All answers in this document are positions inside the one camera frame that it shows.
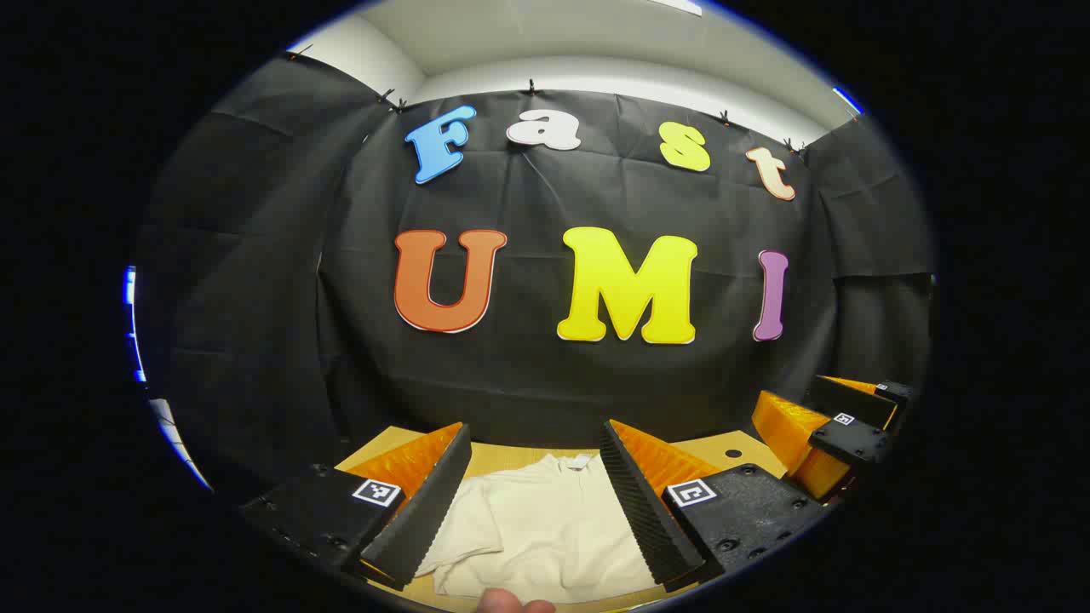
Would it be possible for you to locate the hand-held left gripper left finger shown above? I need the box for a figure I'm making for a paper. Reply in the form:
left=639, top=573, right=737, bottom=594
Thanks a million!
left=241, top=421, right=473, bottom=593

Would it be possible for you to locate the white sweatshirt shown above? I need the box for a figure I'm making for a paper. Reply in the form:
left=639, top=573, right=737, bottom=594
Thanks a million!
left=415, top=453, right=674, bottom=604

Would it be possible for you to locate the black backdrop cloth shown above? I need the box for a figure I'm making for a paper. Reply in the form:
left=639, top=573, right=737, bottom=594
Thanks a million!
left=135, top=51, right=938, bottom=503

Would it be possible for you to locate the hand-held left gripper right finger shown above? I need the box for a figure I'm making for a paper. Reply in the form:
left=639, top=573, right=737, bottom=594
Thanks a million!
left=599, top=419, right=834, bottom=594

